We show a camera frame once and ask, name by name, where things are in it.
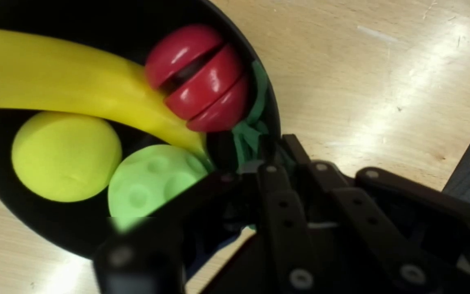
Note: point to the red toy radish green leaves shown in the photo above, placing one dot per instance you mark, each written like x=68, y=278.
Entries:
x=212, y=90

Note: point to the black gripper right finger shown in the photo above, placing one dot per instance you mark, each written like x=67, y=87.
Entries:
x=378, y=232

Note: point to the yellow toy banana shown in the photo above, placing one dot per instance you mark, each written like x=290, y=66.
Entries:
x=47, y=74

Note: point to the light green dimpled toy ball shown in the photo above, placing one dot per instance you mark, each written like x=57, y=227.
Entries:
x=148, y=178

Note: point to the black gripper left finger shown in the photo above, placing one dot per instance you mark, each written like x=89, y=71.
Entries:
x=287, y=237

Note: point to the yellow-green toy lemon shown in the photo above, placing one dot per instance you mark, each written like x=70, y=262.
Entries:
x=65, y=157

